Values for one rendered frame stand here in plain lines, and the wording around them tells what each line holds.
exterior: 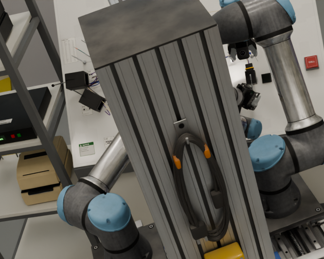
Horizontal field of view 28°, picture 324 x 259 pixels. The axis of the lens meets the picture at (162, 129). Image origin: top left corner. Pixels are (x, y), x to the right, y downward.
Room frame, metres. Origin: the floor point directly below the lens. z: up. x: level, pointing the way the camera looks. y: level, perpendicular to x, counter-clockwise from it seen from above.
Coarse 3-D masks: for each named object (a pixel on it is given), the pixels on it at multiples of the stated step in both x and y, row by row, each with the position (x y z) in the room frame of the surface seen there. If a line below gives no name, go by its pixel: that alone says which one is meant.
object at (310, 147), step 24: (264, 0) 1.65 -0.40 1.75; (288, 0) 1.63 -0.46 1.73; (264, 24) 1.61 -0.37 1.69; (288, 24) 1.61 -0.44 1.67; (264, 48) 1.61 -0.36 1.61; (288, 48) 1.58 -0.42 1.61; (288, 72) 1.55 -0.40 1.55; (288, 96) 1.52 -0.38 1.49; (288, 120) 1.51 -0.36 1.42; (312, 120) 1.47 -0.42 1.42; (312, 144) 1.42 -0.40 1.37
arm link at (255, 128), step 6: (246, 120) 1.86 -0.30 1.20; (252, 120) 1.86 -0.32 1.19; (258, 120) 1.87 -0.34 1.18; (246, 126) 1.84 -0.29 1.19; (252, 126) 1.84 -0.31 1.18; (258, 126) 1.85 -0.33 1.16; (246, 132) 1.84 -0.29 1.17; (252, 132) 1.83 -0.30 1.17; (258, 132) 1.85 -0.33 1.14; (252, 138) 1.83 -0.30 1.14
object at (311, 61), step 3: (306, 57) 2.26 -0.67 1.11; (309, 57) 2.26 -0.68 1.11; (312, 57) 2.25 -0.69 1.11; (315, 57) 2.25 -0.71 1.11; (306, 60) 2.25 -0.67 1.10; (309, 60) 2.25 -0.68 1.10; (312, 60) 2.24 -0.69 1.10; (315, 60) 2.24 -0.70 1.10; (306, 63) 2.25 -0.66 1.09; (309, 63) 2.24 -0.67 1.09; (312, 63) 2.24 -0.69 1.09; (315, 63) 2.23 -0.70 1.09; (306, 66) 2.24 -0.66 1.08; (309, 66) 2.23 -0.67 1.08; (312, 66) 2.23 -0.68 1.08; (315, 66) 2.22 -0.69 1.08
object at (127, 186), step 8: (120, 176) 2.36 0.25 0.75; (128, 176) 2.35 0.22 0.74; (120, 184) 2.37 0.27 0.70; (128, 184) 2.36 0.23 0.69; (136, 184) 2.35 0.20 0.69; (112, 192) 2.38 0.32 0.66; (120, 192) 2.37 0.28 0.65; (128, 192) 2.36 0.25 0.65; (136, 192) 2.35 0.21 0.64; (128, 200) 2.37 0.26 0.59; (136, 200) 2.36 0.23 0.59; (144, 200) 2.35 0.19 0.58; (136, 208) 2.36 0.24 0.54; (144, 208) 2.35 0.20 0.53; (136, 216) 2.36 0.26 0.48; (144, 216) 2.35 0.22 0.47; (144, 224) 2.36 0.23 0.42
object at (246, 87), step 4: (240, 84) 2.11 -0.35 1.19; (244, 84) 2.14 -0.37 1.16; (240, 88) 2.12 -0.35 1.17; (244, 88) 2.08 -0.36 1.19; (248, 88) 2.12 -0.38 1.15; (244, 92) 2.08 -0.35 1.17; (248, 92) 2.10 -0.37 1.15; (252, 92) 2.12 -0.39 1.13; (256, 92) 2.10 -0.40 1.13; (244, 96) 2.10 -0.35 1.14; (248, 96) 2.10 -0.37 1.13; (252, 96) 2.09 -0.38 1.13; (244, 100) 2.10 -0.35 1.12; (248, 100) 2.09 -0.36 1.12; (252, 100) 2.12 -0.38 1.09; (244, 104) 2.09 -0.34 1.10; (248, 104) 2.10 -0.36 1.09
